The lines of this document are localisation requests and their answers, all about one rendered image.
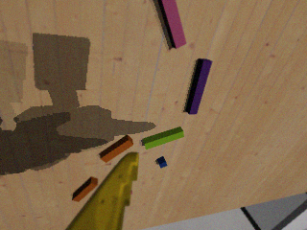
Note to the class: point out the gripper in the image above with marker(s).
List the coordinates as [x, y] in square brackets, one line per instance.
[106, 207]

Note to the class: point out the pink rod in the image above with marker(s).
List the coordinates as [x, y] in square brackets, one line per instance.
[172, 22]

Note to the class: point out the orange block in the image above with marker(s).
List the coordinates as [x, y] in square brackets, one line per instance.
[117, 148]
[85, 189]

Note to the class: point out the dark purple rod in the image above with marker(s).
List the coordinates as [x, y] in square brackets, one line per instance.
[198, 84]

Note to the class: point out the small dark blue block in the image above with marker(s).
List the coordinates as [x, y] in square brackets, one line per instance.
[161, 161]

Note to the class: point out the lime green rod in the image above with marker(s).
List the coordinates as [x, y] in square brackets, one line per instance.
[163, 137]

